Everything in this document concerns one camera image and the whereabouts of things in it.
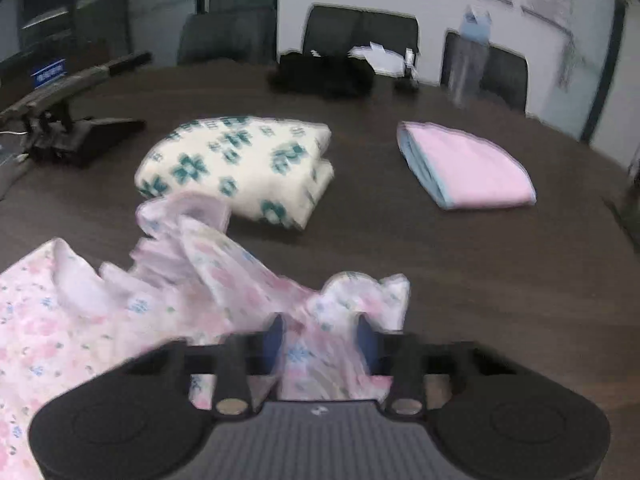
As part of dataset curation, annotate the black office chair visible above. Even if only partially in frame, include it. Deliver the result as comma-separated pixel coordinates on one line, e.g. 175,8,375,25
441,30,529,113
302,4,421,63

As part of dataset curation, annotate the white paper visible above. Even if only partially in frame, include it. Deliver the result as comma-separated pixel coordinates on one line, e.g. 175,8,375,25
348,41,407,77

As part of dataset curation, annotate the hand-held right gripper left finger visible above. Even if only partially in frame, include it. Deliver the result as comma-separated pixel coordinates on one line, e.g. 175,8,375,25
107,312,288,418

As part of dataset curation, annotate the dark grey office chair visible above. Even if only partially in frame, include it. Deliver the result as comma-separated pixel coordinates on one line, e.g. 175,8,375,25
177,9,277,66

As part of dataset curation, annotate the folded pink and blue cloth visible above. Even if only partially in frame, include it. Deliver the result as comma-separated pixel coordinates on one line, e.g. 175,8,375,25
396,120,537,210

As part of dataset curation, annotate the clear water bottle blue lid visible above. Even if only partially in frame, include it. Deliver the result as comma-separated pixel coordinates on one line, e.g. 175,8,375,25
449,6,493,109

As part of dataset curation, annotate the cream cloth with green flowers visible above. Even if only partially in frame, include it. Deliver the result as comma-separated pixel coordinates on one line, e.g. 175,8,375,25
135,115,335,230

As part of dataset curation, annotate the pink floral garment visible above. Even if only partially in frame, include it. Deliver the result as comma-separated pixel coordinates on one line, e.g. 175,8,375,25
0,191,412,480

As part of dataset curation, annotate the blue wall sign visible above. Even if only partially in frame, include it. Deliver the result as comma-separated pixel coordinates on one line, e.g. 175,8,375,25
31,62,67,88

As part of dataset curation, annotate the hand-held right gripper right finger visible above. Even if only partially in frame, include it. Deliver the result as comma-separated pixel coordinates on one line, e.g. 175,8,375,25
355,312,521,418

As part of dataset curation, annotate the black cloth bundle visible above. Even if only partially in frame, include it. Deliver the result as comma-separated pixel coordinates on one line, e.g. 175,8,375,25
266,51,376,102

